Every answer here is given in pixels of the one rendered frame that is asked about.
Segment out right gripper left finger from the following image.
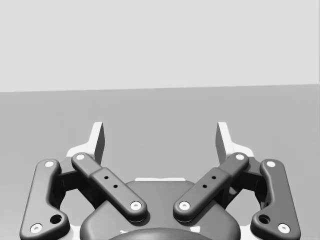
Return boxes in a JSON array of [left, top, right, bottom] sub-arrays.
[[19, 121, 148, 240]]

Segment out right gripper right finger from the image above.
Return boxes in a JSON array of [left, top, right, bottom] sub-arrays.
[[172, 121, 302, 240]]

